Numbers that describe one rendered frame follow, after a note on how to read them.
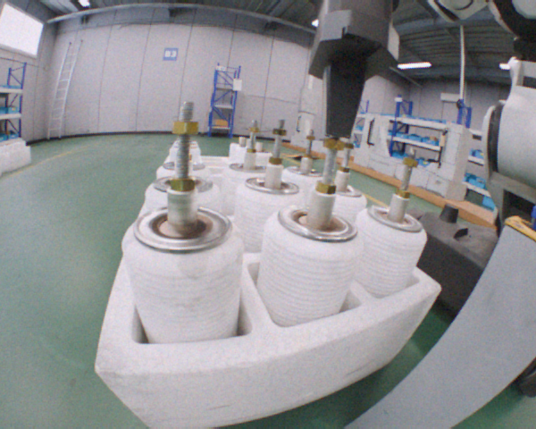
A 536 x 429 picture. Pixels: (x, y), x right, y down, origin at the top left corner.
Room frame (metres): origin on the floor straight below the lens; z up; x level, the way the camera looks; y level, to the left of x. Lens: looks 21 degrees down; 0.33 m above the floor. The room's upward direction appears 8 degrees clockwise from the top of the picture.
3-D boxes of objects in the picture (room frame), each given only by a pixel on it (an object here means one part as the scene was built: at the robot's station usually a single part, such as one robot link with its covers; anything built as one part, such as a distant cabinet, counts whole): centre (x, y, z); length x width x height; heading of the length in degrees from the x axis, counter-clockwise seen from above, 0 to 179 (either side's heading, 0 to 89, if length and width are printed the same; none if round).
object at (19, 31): (2.56, 6.25, 2.95); 1.90 x 0.08 x 1.00; 22
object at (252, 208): (0.30, 0.00, 0.16); 0.10 x 0.10 x 0.18
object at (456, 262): (0.36, -0.75, 0.19); 0.64 x 0.52 x 0.33; 112
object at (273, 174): (0.30, 0.00, 0.26); 0.02 x 0.02 x 0.03
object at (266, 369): (0.30, 0.00, 0.09); 0.39 x 0.39 x 0.18; 23
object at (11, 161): (1.10, 2.67, 0.09); 0.39 x 0.39 x 0.18; 25
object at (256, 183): (0.30, 0.00, 0.25); 0.08 x 0.08 x 0.01
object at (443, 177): (2.40, -1.57, 0.45); 1.45 x 0.57 x 0.74; 22
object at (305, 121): (4.30, -0.82, 0.45); 1.61 x 0.57 x 0.74; 22
